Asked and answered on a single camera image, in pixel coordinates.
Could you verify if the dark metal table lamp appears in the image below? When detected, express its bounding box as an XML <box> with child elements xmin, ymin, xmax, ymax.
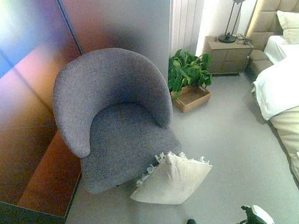
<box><xmin>214</xmin><ymin>0</ymin><xmax>250</xmax><ymax>45</ymax></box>

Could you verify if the grey fabric tub armchair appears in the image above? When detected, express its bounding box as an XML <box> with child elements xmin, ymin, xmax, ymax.
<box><xmin>48</xmin><ymin>42</ymin><xmax>186</xmax><ymax>198</ymax></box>

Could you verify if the cream bed blanket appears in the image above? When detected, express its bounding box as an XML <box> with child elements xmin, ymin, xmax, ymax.
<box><xmin>268</xmin><ymin>103</ymin><xmax>299</xmax><ymax>224</ymax></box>

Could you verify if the green leafy potted plant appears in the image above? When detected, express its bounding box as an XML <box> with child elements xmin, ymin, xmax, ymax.
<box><xmin>165</xmin><ymin>46</ymin><xmax>214</xmax><ymax>95</ymax></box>

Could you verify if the beige wooden nightstand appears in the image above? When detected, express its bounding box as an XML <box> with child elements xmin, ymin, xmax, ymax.
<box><xmin>201</xmin><ymin>31</ymin><xmax>256</xmax><ymax>78</ymax></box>

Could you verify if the white duvet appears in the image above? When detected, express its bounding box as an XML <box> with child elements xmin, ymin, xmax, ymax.
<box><xmin>247</xmin><ymin>33</ymin><xmax>299</xmax><ymax>122</ymax></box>

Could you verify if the beige upholstered bed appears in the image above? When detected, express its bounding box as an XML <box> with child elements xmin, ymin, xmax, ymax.
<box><xmin>238</xmin><ymin>0</ymin><xmax>299</xmax><ymax>224</ymax></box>

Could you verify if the white fringed throw pillow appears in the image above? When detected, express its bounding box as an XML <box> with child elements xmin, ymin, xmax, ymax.
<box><xmin>126</xmin><ymin>148</ymin><xmax>216</xmax><ymax>210</ymax></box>

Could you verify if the woven rectangular planter basket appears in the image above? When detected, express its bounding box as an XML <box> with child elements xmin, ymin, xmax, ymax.
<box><xmin>170</xmin><ymin>82</ymin><xmax>213</xmax><ymax>115</ymax></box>

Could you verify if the white bed pillow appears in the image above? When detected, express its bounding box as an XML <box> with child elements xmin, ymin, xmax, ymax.
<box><xmin>276</xmin><ymin>8</ymin><xmax>299</xmax><ymax>46</ymax></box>

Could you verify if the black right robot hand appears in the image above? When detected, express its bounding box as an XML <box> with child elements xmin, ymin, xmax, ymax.
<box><xmin>241</xmin><ymin>203</ymin><xmax>275</xmax><ymax>224</ymax></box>

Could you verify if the brown wooden low cabinet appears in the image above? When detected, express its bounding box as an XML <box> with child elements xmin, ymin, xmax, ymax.
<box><xmin>11</xmin><ymin>128</ymin><xmax>86</xmax><ymax>222</ymax></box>

